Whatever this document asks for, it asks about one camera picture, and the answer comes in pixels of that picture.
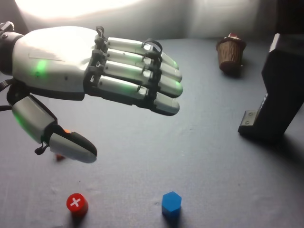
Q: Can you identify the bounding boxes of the brown toy cupcake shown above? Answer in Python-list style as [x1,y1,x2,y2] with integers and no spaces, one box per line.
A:
[216,32,247,77]

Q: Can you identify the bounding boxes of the grey table cloth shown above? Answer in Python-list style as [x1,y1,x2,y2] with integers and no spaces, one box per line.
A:
[0,30,304,228]

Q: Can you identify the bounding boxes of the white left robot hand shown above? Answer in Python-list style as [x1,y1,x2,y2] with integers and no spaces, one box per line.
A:
[6,25,184,164]

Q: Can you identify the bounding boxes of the red cylinder block white cross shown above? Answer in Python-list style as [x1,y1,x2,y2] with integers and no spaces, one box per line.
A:
[66,192,89,213]

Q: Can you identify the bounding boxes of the white curtain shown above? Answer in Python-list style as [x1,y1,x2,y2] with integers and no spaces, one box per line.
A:
[13,0,304,41]

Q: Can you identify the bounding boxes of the blue hexagonal block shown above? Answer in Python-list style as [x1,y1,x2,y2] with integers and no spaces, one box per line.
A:
[161,191,182,216]

